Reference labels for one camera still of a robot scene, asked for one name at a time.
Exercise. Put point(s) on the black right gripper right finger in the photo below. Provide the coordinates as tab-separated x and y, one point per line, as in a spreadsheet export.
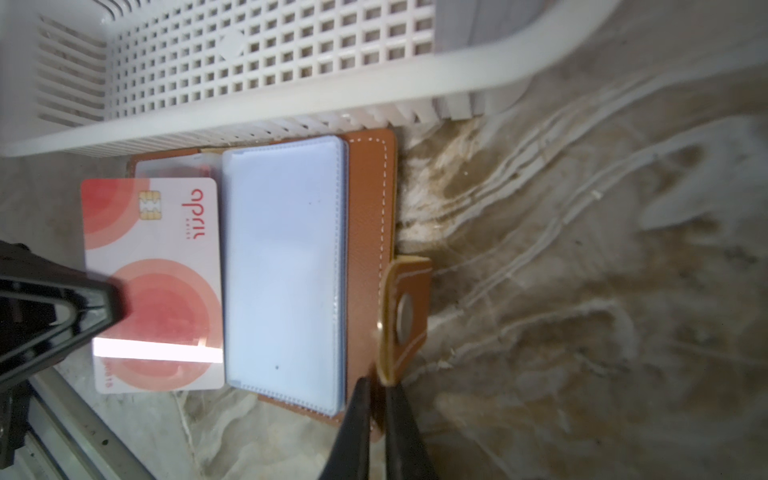
406	454

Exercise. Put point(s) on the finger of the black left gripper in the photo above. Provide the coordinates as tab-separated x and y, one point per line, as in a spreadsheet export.
47	312

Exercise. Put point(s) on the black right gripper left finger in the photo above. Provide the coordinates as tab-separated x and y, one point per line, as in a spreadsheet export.
350	455

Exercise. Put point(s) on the brown leather card holder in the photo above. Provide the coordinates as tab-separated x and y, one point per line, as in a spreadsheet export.
315	298

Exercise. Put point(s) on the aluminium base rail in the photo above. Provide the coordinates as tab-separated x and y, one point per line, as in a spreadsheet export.
49	432

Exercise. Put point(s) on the white plastic slotted basket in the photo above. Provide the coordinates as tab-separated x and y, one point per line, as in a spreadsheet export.
113	78

